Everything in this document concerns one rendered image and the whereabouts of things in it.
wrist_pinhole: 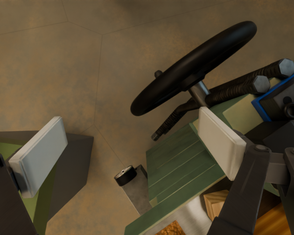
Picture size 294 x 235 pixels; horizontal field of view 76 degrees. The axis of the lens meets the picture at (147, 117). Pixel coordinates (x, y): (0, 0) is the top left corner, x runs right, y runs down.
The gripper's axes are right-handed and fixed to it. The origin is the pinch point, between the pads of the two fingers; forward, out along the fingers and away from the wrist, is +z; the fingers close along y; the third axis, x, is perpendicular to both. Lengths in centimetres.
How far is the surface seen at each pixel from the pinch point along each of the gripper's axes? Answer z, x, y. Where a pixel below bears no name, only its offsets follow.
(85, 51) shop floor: 117, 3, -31
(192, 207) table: 6.4, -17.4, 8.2
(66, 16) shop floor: 127, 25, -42
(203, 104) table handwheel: 20.4, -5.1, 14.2
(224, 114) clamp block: 7.0, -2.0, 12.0
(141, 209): 27.1, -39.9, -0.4
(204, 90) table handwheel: 21.3, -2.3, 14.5
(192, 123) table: 14.9, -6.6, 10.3
